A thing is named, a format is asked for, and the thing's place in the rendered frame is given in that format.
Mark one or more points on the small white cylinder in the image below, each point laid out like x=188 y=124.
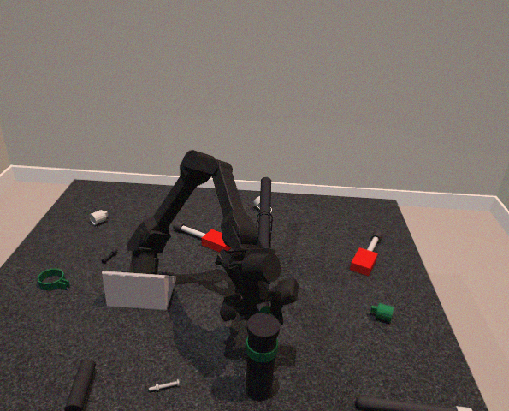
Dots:
x=98 y=217

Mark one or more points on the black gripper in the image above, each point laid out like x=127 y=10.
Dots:
x=255 y=292

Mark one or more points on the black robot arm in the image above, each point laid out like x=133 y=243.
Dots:
x=249 y=260

